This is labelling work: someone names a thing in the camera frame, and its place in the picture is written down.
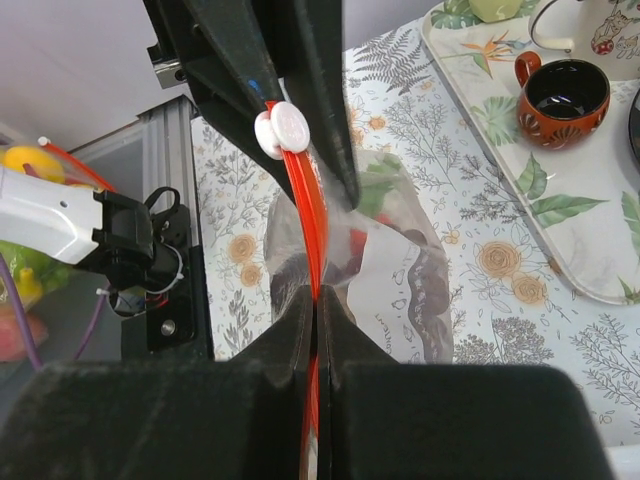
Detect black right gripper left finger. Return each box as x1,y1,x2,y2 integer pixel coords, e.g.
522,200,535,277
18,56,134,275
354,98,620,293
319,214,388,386
1,287,314,479

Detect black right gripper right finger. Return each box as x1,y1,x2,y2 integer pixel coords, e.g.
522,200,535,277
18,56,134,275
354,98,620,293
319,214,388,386
315,287,613,479

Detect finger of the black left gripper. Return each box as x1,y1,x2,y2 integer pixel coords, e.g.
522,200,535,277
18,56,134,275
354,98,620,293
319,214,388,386
263,1,361,209
179,0,291,176

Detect fake red grapes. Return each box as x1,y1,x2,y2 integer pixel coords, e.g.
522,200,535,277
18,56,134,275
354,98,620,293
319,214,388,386
392,227,453,364

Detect fake silver fish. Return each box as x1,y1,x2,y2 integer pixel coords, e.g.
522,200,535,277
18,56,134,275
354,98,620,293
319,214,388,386
266,253,310,323

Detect clear zip top bag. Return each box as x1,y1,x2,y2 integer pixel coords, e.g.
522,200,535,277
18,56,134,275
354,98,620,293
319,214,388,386
246,101,453,479

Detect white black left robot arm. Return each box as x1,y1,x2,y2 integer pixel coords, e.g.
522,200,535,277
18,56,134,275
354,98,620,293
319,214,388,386
1,1,360,294

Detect bag of fake fruit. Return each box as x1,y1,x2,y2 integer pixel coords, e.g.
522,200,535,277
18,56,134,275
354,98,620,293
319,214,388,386
1,136,114,370

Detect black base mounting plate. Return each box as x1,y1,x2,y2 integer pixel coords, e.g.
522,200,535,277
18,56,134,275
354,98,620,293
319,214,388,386
109,186,213,360

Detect floral table mat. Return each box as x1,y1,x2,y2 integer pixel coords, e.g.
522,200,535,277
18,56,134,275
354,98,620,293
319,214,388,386
191,20,639,446

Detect pale yellow cup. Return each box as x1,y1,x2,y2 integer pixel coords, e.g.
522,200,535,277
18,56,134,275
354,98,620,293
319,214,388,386
469,0,523,23

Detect brown ceramic cup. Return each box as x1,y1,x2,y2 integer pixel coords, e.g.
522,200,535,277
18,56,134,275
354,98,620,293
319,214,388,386
514,51,611,150

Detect green inside cat mug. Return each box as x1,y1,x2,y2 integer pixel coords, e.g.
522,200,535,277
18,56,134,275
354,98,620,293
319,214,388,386
528,0,639,81

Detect floral serving tray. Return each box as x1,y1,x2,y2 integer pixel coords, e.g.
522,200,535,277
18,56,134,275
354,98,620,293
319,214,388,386
421,1,639,305

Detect dark striped rim plate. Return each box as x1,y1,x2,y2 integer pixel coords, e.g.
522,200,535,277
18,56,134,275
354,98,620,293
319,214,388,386
627,91,640,170

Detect aluminium frame rail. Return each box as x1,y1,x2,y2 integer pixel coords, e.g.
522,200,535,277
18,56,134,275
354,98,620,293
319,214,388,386
64,95,201,211

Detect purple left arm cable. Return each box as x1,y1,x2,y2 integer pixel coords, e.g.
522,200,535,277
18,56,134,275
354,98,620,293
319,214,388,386
0,249,108,371

